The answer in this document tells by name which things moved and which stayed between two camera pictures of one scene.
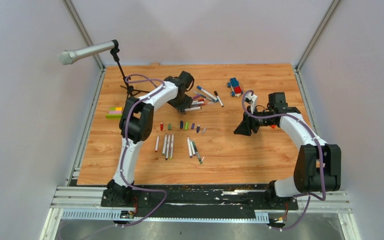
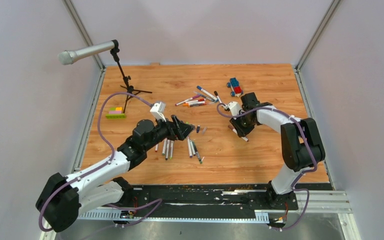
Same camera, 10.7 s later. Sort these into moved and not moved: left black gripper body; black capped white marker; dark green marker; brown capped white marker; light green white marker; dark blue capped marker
Moved: brown capped white marker; left black gripper body
Not moved: light green white marker; dark green marker; black capped white marker; dark blue capped marker
